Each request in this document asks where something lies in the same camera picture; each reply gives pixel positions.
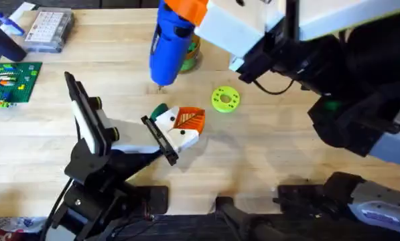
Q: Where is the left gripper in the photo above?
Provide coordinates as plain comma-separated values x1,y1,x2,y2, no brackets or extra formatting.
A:
88,96,206,167

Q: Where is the blue electric screwdriver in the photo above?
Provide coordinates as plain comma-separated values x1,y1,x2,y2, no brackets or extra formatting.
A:
148,0,196,90

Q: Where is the dark green vegetable toy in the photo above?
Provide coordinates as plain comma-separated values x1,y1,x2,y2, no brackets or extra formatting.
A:
150,102,170,122

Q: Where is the green disc with holes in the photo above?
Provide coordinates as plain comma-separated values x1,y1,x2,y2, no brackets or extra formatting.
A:
211,86,241,114

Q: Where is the tub with toys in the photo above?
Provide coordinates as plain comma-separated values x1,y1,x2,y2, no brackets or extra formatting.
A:
179,33,202,73

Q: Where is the left wrist upright plate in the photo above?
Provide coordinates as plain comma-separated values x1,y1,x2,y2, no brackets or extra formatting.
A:
64,71,109,158

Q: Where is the clear plastic parts box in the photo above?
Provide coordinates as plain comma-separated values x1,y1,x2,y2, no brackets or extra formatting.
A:
23,7,75,54

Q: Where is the green board with toy blocks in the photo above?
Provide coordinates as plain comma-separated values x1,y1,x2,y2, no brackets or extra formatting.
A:
0,62,43,109

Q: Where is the dark blue cylindrical tool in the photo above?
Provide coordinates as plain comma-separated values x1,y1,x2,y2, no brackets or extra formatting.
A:
0,25,28,63

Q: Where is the colourful plastic bag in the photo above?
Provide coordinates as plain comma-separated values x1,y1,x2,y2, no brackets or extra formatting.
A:
0,216,48,241

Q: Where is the blue and white tool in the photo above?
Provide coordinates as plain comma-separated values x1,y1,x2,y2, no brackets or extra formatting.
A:
0,1,37,37

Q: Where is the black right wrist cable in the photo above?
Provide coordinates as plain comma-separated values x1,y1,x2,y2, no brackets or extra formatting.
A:
252,78,296,96

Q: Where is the black rail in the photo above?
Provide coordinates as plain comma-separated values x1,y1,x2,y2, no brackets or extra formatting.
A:
98,214,400,241

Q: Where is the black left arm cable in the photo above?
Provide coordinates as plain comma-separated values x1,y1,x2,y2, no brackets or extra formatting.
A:
40,178,74,241

